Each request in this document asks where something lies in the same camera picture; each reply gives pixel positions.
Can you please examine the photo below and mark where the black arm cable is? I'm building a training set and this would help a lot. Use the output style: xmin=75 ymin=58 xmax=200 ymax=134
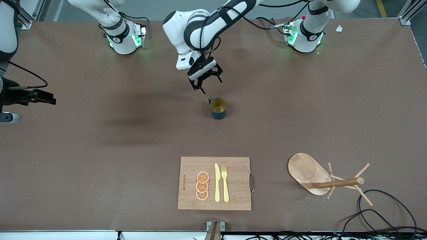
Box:
xmin=7 ymin=61 xmax=49 ymax=89
xmin=203 ymin=0 xmax=311 ymax=57

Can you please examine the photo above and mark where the brown table cover sheet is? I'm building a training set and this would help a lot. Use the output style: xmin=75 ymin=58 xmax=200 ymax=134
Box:
xmin=0 ymin=17 xmax=427 ymax=232

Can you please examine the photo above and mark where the black right base cable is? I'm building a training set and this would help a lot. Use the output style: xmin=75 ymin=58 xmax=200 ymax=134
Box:
xmin=117 ymin=13 xmax=149 ymax=30

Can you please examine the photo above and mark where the black base cable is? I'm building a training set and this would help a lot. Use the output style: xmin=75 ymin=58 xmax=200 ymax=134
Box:
xmin=256 ymin=17 xmax=288 ymax=35
xmin=117 ymin=13 xmax=149 ymax=30

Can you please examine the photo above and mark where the yellow plastic knife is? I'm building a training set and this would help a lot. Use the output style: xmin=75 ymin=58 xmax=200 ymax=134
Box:
xmin=215 ymin=163 xmax=221 ymax=203

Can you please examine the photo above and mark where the black looped cable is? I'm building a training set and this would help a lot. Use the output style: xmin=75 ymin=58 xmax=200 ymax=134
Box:
xmin=340 ymin=209 xmax=401 ymax=239
xmin=357 ymin=189 xmax=417 ymax=235

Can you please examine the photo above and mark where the aluminium frame post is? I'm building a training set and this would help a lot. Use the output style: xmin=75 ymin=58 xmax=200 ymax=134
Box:
xmin=17 ymin=0 xmax=34 ymax=30
xmin=399 ymin=0 xmax=427 ymax=25

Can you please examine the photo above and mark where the yellow plastic fork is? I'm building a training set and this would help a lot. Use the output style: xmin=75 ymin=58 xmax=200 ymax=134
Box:
xmin=222 ymin=166 xmax=230 ymax=203

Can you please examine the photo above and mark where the white table edge rail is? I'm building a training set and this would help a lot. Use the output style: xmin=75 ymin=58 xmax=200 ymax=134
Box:
xmin=0 ymin=230 xmax=427 ymax=240

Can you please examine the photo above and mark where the grey metal bracket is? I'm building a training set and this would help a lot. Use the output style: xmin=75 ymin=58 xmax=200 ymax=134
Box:
xmin=207 ymin=221 xmax=226 ymax=240

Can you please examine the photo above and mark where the teal cup with tan inside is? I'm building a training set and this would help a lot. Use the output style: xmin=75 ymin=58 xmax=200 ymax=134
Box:
xmin=208 ymin=97 xmax=227 ymax=120

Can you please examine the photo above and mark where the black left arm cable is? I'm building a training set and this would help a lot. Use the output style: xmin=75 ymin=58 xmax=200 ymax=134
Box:
xmin=203 ymin=0 xmax=311 ymax=57

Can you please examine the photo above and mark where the wooden mug rack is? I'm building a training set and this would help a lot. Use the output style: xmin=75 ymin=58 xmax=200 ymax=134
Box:
xmin=287 ymin=153 xmax=374 ymax=206

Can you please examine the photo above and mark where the black left base cable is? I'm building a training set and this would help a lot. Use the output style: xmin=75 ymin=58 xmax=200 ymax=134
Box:
xmin=256 ymin=17 xmax=288 ymax=35

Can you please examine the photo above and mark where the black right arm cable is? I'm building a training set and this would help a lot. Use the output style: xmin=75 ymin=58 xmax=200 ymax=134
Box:
xmin=7 ymin=61 xmax=49 ymax=89

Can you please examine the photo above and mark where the bamboo cutting board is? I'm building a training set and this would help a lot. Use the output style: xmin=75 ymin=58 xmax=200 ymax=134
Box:
xmin=177 ymin=157 xmax=252 ymax=211

